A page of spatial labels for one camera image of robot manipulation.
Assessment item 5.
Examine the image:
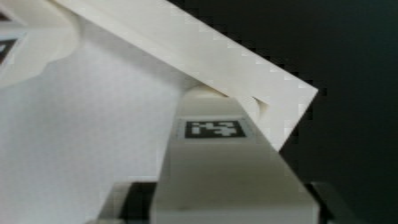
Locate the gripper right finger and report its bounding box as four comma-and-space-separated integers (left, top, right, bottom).
305, 182, 355, 224

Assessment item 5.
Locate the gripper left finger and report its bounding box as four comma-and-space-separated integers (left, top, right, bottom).
85, 182, 156, 224

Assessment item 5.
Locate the white desk tabletop tray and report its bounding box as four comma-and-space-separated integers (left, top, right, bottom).
0, 0, 316, 224

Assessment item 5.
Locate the white desk leg with tag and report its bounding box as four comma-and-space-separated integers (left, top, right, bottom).
0, 0, 80, 88

